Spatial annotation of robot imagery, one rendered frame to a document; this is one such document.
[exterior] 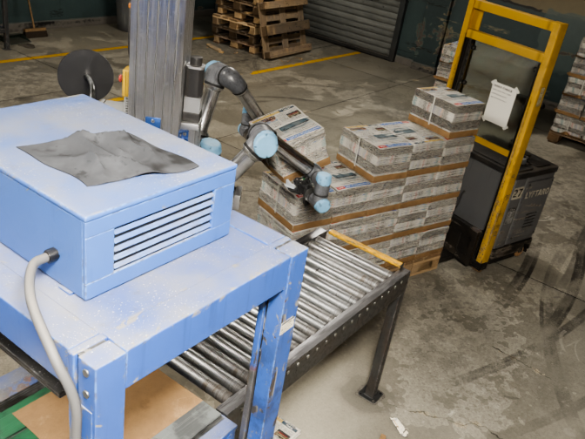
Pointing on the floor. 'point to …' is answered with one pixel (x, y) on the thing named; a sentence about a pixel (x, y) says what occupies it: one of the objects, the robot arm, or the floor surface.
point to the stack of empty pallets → (239, 23)
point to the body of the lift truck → (533, 167)
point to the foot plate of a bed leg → (370, 396)
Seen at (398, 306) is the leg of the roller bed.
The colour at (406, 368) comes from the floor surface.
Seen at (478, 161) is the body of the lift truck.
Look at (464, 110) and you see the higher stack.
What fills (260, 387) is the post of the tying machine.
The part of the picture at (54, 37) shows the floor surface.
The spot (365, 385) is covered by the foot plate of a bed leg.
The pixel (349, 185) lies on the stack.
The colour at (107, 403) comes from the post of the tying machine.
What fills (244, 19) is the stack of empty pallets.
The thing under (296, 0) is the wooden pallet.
